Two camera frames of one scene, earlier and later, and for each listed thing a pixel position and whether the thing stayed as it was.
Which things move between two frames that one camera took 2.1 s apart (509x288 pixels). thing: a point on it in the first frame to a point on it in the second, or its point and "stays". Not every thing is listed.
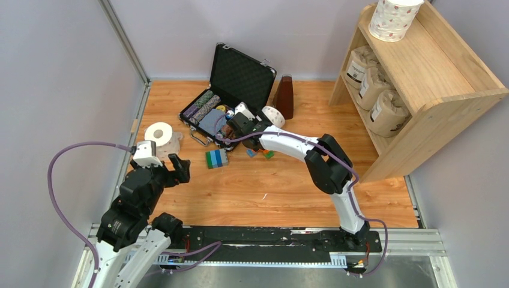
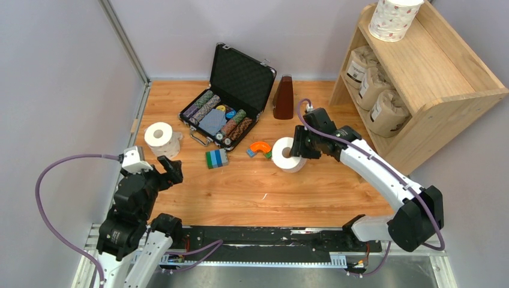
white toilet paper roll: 167,141 stays
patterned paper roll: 274,116 to 281,157
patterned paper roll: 392,18 stays
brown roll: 361,57 stays
